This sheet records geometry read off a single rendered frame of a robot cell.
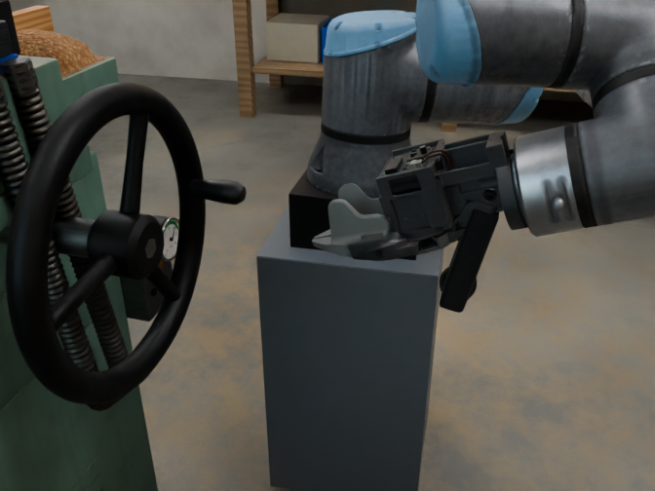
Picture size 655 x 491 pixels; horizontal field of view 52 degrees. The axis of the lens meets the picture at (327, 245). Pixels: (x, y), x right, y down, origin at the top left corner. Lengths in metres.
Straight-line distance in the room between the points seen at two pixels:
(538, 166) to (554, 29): 0.11
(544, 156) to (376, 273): 0.55
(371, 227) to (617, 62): 0.25
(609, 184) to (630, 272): 1.75
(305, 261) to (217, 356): 0.75
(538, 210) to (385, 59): 0.52
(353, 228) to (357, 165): 0.44
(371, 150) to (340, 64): 0.14
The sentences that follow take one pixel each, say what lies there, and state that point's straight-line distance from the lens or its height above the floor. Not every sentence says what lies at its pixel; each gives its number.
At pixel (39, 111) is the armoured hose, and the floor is 0.93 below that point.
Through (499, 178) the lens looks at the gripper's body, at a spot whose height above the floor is 0.88.
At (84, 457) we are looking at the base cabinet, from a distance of 1.01.
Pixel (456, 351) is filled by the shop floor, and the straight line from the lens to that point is 1.82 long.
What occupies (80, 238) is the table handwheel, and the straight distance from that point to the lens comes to 0.64.
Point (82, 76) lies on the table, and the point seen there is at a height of 0.89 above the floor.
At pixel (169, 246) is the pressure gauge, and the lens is 0.96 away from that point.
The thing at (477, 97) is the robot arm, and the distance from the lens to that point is 1.08.
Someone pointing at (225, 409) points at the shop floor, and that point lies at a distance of 1.64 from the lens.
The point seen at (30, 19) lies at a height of 0.93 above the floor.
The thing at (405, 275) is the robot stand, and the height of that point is 0.55.
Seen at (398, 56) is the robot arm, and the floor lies 0.86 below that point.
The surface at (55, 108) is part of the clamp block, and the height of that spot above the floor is 0.92.
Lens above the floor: 1.11
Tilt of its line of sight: 29 degrees down
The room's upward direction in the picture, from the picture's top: straight up
